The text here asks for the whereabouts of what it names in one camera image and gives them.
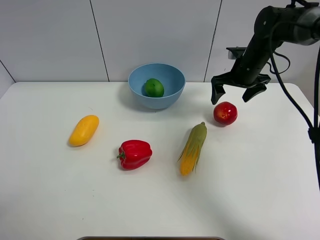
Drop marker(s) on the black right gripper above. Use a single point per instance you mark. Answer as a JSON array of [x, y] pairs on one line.
[[245, 73]]

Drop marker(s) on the red apple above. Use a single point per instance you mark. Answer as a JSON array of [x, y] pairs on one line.
[[225, 113]]

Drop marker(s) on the green lime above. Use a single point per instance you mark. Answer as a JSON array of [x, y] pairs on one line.
[[153, 88]]

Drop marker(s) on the yellow mango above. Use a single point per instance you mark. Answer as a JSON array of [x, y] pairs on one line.
[[84, 131]]

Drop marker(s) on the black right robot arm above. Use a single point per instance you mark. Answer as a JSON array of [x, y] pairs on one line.
[[273, 27]]

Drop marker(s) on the blue bowl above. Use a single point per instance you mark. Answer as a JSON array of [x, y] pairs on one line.
[[171, 78]]

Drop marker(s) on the corn cob with husk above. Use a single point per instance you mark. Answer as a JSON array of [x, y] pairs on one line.
[[190, 154]]

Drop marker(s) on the red bell pepper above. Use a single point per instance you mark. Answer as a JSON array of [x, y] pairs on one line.
[[133, 154]]

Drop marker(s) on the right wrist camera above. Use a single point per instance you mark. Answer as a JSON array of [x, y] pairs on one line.
[[235, 52]]

